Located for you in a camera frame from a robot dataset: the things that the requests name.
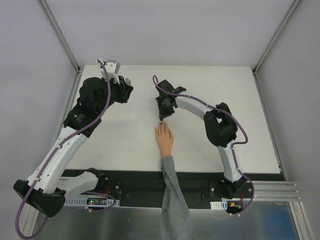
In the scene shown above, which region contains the right white cable duct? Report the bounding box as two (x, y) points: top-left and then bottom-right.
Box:
(210, 200), (228, 211)

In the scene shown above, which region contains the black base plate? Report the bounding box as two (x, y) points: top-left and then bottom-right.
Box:
(62, 169), (283, 210)

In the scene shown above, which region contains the left white cable duct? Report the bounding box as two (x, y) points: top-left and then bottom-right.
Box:
(64, 196), (120, 208)

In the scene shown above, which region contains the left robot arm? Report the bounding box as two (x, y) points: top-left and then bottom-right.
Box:
(13, 76), (134, 218)

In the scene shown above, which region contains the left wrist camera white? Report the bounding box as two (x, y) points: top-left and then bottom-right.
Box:
(96, 58), (121, 85)

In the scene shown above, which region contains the aluminium rail bar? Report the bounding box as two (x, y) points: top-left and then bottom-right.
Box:
(253, 181), (302, 202)

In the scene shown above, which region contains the left aluminium frame post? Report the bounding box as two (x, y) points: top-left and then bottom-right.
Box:
(37, 0), (81, 73)

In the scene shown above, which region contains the grey sleeve forearm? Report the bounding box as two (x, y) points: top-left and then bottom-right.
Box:
(157, 156), (195, 240)

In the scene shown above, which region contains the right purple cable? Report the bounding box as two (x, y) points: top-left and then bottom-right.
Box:
(151, 74), (256, 221)

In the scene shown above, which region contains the mannequin hand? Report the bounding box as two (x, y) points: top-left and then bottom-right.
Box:
(155, 122), (174, 158)

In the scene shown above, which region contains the white cable duct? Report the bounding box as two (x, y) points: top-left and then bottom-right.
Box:
(210, 200), (228, 211)
(64, 196), (120, 208)

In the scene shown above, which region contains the right aluminium frame post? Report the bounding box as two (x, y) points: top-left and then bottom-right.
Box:
(252, 0), (302, 76)

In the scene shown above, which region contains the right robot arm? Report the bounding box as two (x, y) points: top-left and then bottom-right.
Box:
(152, 75), (247, 199)

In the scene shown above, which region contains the aluminium frame post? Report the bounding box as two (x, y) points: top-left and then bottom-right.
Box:
(252, 0), (302, 76)
(37, 0), (81, 73)

